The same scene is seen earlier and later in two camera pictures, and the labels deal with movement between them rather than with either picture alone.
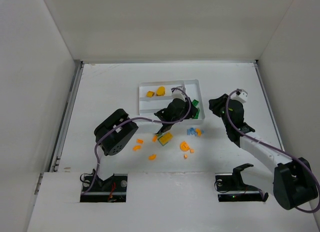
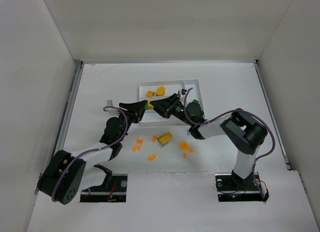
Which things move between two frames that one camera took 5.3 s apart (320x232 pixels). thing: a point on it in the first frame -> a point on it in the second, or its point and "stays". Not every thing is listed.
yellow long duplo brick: x=164 y=139 stays
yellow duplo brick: x=150 y=93 stays
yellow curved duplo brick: x=161 y=91 stays
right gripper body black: x=217 y=104 -> x=171 y=110
